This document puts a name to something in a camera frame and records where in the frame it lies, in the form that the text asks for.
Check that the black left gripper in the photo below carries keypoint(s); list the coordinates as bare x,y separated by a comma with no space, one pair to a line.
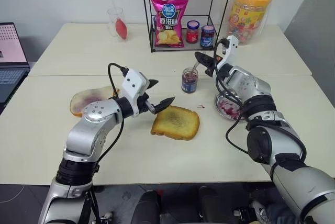
144,103

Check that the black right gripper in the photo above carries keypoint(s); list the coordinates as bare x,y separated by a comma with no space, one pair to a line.
212,67

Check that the clear plastic spoon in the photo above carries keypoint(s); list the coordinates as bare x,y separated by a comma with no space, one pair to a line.
195,68

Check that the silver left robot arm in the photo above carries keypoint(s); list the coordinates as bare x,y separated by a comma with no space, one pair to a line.
90,129

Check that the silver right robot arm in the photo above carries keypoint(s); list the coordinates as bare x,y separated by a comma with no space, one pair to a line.
277,135

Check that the blue jam jar pink lid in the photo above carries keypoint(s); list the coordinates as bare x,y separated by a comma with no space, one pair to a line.
207,38

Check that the red jam jar blue lid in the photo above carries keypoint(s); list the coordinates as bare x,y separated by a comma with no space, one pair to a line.
192,33

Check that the open jam jar blue label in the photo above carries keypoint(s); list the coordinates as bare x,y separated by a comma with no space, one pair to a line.
189,84

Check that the toasted bread slice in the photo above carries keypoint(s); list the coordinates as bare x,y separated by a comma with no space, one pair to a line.
175,122

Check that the jam-stained metal dish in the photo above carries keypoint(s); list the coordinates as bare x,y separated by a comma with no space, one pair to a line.
227,107

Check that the bread slice with jam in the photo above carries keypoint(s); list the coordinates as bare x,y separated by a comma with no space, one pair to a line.
81,101

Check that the pink potato chip bag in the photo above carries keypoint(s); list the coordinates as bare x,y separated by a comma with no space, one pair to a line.
168,22

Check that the candy jar orange lid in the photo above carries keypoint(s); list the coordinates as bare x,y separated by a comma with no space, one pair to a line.
248,17

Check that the clear plastic bag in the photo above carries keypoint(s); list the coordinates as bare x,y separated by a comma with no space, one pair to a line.
267,31

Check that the dark rounded shape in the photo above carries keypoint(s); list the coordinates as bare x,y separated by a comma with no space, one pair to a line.
147,208
212,205

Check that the open laptop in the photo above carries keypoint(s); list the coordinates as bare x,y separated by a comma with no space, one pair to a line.
10,51

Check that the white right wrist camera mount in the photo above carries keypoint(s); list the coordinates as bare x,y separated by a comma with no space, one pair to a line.
228,54

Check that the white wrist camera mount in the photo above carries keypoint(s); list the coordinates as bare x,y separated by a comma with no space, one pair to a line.
133,82
228,54

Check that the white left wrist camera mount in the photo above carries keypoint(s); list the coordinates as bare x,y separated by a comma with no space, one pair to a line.
133,82

